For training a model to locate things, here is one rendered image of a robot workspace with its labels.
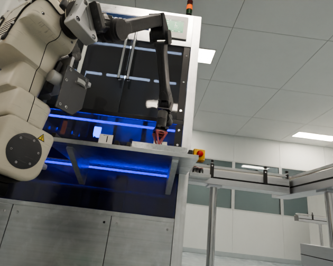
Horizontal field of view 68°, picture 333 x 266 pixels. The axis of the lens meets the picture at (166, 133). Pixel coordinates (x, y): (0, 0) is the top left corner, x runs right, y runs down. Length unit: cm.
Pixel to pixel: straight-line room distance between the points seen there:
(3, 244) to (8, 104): 99
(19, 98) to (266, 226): 627
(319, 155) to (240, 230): 298
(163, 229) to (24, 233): 75
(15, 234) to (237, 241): 537
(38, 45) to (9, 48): 9
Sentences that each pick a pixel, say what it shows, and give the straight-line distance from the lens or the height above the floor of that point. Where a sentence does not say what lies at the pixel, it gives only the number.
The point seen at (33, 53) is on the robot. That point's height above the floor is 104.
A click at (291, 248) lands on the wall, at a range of 693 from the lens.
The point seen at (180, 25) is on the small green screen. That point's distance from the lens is 202.
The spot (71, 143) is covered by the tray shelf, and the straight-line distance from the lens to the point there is 118.
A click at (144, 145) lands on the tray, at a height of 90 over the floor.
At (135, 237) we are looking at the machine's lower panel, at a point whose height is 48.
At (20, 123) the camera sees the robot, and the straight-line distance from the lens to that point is 82.
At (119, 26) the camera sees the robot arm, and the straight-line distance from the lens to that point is 98.
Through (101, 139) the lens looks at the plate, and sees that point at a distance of 158.
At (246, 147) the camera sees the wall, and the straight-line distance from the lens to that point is 681.
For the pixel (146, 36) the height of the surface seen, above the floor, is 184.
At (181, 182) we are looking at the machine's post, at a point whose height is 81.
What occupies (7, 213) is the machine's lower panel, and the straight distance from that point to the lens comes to 167.
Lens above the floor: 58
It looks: 20 degrees up
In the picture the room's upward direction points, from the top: 7 degrees clockwise
